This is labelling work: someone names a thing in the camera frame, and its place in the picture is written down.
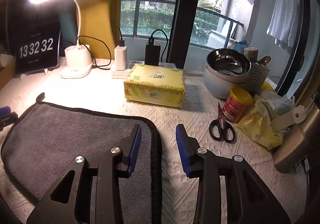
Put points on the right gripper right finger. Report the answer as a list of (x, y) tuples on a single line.
[(249, 200)]

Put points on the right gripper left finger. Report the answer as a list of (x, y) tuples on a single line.
[(68, 200)]

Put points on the purple and grey towel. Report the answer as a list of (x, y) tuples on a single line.
[(47, 137)]

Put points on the cardboard box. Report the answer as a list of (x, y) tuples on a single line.
[(6, 75)]

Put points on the black scissors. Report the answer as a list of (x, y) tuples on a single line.
[(220, 129)]

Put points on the white tablet stand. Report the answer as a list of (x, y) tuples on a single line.
[(42, 71)]

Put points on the yellow plastic bag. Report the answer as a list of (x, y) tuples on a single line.
[(256, 122)]

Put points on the white patterned tablecloth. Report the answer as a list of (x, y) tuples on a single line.
[(99, 92)]

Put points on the tablet showing clock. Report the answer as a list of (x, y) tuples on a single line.
[(37, 48)]

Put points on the red yellow-lidded can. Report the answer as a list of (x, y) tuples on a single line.
[(236, 104)]

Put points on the yellow tissue pack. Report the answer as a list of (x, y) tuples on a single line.
[(155, 85)]

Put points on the white ceramic pot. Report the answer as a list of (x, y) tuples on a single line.
[(218, 87)]

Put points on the white desk lamp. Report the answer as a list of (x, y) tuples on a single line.
[(78, 58)]

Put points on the white perforated utensil holder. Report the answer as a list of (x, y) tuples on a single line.
[(257, 75)]

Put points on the steel bowl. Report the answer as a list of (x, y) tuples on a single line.
[(229, 62)]

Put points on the steel thermos bottle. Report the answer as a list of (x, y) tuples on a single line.
[(300, 141)]

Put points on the black power bank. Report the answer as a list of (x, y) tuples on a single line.
[(152, 53)]

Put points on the white power adapter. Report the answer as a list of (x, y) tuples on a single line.
[(120, 57)]

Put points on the yellow curtain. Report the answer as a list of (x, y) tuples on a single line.
[(100, 22)]

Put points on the white hanging shirt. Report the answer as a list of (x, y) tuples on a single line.
[(284, 23)]

